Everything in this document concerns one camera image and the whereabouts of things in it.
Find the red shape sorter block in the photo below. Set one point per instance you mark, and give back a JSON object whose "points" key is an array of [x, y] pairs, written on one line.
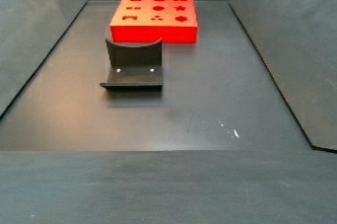
{"points": [[147, 20]]}

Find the black curved holder bracket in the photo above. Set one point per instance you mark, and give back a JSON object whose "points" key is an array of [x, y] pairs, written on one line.
{"points": [[135, 65]]}

